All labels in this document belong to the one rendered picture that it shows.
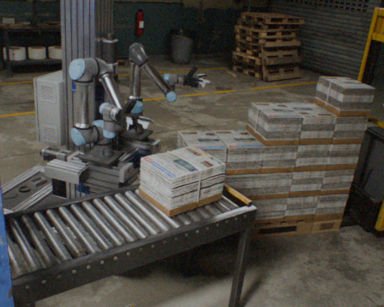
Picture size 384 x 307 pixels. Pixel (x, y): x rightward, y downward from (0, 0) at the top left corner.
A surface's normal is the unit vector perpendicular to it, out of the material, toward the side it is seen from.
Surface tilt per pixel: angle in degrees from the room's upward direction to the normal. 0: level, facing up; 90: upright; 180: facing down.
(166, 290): 0
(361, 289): 0
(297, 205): 90
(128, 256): 90
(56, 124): 90
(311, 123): 90
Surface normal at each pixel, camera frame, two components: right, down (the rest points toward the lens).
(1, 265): 0.57, 0.37
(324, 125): 0.26, 0.41
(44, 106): -0.33, 0.36
